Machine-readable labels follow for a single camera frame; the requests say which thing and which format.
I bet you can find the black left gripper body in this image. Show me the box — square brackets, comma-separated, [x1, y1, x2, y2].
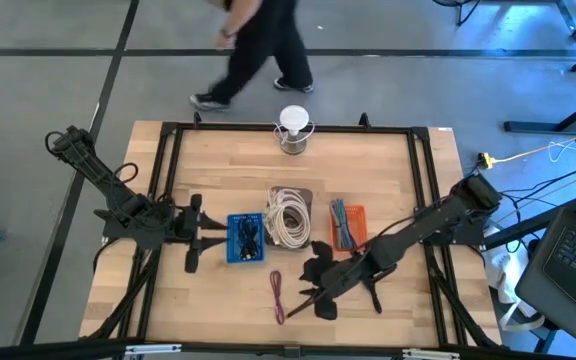
[172, 193, 207, 275]

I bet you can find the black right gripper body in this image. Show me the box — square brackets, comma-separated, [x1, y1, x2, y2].
[311, 239, 377, 322]

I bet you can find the blue plastic basket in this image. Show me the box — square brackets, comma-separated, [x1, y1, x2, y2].
[225, 212, 266, 265]

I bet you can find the orange plastic basket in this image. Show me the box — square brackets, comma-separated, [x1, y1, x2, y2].
[329, 203, 369, 253]

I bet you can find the grey plastic tray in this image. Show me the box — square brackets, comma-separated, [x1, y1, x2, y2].
[263, 185, 314, 250]

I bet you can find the white dome table lamp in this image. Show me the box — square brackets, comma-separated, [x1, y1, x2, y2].
[272, 104, 316, 156]

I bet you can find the white bag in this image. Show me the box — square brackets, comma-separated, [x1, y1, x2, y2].
[481, 224, 547, 332]

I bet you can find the person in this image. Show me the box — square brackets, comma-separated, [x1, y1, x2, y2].
[189, 0, 316, 113]

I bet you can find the dark grey laptop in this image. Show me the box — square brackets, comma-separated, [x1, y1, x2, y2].
[514, 149, 576, 357]

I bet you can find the black desk foot bar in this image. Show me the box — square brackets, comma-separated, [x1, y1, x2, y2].
[503, 89, 576, 135]

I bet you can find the magenta braided cable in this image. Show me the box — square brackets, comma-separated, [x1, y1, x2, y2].
[269, 270, 286, 326]

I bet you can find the silver metal bracket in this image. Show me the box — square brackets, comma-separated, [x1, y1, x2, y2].
[124, 343, 183, 357]
[401, 348, 462, 360]

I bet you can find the black aluminium table frame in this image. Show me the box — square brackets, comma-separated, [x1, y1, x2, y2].
[80, 110, 502, 351]

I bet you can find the black overhead mount beam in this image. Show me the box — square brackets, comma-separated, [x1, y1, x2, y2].
[0, 338, 576, 360]

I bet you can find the orange extension cord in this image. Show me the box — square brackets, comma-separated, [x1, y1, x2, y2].
[492, 123, 576, 164]

